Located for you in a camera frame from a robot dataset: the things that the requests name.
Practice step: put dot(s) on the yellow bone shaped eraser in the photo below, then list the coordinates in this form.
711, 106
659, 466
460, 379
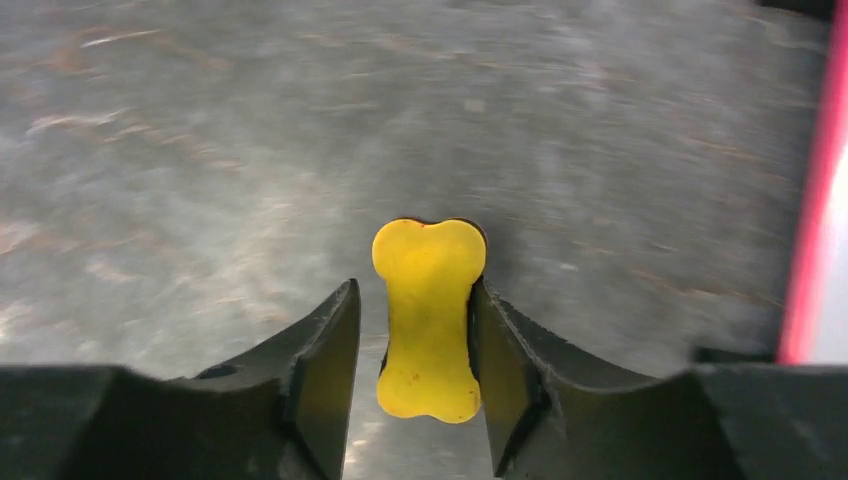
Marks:
429, 270

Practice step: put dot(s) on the pink framed whiteboard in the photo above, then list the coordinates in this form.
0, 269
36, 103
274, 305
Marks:
815, 316

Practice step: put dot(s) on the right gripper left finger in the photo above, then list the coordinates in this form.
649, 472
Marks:
314, 363

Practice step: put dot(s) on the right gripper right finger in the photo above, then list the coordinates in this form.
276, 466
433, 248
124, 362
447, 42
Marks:
519, 363

